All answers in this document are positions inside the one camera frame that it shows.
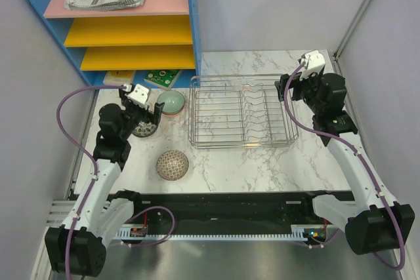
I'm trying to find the aluminium frame rail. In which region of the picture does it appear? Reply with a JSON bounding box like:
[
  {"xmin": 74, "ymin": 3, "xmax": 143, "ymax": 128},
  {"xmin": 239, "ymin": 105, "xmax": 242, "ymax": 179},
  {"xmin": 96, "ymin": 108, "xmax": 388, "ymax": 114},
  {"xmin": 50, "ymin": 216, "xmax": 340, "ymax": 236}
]
[{"xmin": 46, "ymin": 201, "xmax": 75, "ymax": 227}]

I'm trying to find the pink bowl under green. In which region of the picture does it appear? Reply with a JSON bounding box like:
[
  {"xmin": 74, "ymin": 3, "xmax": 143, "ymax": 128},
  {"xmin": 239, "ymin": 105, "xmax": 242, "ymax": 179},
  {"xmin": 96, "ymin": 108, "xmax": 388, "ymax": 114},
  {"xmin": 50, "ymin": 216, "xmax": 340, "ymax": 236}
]
[{"xmin": 161, "ymin": 109, "xmax": 183, "ymax": 117}]

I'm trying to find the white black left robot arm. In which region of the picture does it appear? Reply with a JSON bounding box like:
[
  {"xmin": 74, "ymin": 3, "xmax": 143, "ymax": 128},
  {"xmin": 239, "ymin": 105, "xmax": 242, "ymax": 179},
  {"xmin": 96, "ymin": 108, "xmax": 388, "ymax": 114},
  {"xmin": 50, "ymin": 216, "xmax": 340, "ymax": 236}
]
[{"xmin": 45, "ymin": 85, "xmax": 163, "ymax": 279}]

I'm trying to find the celadon green bowl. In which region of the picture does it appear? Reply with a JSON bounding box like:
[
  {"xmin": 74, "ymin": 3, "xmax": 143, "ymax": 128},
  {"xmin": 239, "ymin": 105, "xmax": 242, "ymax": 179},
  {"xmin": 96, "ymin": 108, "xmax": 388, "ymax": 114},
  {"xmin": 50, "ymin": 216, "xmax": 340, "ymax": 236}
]
[{"xmin": 157, "ymin": 90, "xmax": 185, "ymax": 112}]

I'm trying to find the yellow white book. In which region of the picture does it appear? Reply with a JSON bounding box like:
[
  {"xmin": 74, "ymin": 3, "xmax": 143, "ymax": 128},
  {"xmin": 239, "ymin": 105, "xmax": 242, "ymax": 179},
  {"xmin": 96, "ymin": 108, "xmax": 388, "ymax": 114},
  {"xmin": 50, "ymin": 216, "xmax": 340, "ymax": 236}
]
[{"xmin": 103, "ymin": 70, "xmax": 136, "ymax": 85}]

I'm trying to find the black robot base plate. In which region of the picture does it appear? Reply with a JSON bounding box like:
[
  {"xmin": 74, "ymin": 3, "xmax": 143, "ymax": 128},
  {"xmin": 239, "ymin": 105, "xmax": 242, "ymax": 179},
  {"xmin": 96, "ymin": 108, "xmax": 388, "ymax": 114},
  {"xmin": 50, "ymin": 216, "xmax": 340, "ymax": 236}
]
[{"xmin": 105, "ymin": 190, "xmax": 354, "ymax": 237}]

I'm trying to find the black white floral bowl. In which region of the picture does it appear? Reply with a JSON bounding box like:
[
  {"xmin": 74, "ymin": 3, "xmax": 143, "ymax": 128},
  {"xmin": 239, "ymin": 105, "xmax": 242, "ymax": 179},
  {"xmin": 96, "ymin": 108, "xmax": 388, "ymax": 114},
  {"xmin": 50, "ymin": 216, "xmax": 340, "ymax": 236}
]
[{"xmin": 132, "ymin": 122, "xmax": 158, "ymax": 138}]

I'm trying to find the brown lattice pattern bowl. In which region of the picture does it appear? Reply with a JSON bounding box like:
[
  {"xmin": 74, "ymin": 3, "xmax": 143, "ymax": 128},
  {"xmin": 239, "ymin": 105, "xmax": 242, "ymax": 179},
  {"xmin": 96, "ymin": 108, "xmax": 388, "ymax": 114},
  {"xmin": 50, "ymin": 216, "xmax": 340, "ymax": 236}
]
[{"xmin": 156, "ymin": 150, "xmax": 189, "ymax": 181}]

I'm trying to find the chrome wire dish rack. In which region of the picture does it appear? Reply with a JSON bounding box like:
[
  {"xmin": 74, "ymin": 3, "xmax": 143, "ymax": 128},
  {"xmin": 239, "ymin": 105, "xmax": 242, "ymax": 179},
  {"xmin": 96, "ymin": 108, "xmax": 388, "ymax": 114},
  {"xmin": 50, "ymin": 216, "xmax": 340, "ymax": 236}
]
[{"xmin": 188, "ymin": 74, "xmax": 299, "ymax": 149}]

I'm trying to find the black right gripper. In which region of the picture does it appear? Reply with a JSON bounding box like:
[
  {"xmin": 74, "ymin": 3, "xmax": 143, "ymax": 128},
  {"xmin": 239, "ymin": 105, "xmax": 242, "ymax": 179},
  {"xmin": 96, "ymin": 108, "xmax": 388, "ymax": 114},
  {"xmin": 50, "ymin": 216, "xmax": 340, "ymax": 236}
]
[{"xmin": 274, "ymin": 69, "xmax": 324, "ymax": 114}]

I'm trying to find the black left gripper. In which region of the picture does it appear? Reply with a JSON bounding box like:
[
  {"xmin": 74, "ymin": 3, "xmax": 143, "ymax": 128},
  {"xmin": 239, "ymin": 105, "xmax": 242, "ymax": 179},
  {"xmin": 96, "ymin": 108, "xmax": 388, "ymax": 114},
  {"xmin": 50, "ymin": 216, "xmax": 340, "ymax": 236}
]
[{"xmin": 119, "ymin": 86, "xmax": 163, "ymax": 140}]

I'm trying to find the white slotted cable duct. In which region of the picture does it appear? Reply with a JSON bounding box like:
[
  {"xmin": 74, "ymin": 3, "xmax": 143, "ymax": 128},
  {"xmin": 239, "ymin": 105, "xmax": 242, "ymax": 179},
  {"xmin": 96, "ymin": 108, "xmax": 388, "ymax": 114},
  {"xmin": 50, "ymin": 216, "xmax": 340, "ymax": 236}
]
[{"xmin": 113, "ymin": 224, "xmax": 325, "ymax": 242}]

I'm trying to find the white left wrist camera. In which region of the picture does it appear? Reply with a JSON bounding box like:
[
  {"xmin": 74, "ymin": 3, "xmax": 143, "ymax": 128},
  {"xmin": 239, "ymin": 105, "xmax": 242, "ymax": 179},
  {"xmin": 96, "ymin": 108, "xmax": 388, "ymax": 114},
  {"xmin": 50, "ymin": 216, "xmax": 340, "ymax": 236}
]
[{"xmin": 127, "ymin": 84, "xmax": 152, "ymax": 110}]

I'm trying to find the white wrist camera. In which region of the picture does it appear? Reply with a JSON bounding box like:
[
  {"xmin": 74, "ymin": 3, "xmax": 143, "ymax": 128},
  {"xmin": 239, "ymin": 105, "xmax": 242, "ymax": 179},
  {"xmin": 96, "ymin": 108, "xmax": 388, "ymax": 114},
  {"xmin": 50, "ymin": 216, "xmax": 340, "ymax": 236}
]
[
  {"xmin": 127, "ymin": 84, "xmax": 152, "ymax": 110},
  {"xmin": 299, "ymin": 50, "xmax": 326, "ymax": 81}
]

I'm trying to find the green white book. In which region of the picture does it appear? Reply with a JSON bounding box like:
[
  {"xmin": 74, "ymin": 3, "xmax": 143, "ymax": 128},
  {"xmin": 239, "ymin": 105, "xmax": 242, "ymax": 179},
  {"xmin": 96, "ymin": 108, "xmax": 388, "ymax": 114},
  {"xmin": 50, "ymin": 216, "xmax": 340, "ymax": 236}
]
[{"xmin": 144, "ymin": 70, "xmax": 182, "ymax": 90}]

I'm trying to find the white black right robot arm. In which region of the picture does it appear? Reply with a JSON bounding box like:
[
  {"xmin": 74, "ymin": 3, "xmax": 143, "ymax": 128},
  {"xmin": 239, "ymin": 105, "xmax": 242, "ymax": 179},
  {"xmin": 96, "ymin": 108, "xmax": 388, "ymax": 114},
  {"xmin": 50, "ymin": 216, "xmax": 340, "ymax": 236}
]
[{"xmin": 275, "ymin": 71, "xmax": 415, "ymax": 255}]

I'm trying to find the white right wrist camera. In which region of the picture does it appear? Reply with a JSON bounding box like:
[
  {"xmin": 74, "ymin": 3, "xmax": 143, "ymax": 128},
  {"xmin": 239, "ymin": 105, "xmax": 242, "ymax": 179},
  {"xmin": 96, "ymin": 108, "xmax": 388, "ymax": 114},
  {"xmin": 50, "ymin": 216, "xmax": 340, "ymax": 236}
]
[{"xmin": 299, "ymin": 50, "xmax": 326, "ymax": 81}]

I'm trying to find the blue pink yellow shelf unit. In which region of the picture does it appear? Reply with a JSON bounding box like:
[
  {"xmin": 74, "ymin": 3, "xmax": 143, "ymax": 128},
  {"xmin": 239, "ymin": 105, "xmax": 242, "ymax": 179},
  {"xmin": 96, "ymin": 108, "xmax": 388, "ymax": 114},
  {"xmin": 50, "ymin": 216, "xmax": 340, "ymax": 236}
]
[{"xmin": 29, "ymin": 0, "xmax": 201, "ymax": 88}]

